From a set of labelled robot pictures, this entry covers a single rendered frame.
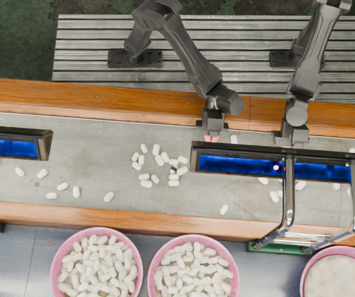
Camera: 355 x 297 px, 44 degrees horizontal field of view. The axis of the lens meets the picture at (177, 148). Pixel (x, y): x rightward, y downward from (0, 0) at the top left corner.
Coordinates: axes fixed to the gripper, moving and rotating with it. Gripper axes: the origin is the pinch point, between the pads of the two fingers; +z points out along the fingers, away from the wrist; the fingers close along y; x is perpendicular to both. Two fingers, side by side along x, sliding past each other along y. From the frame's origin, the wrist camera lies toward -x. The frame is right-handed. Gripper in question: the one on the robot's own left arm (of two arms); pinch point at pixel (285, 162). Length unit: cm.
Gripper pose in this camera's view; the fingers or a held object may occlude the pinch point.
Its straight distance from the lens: 136.9
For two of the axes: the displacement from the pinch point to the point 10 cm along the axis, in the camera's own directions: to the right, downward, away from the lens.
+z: -0.7, 9.4, 3.5
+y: 10.0, 0.8, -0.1
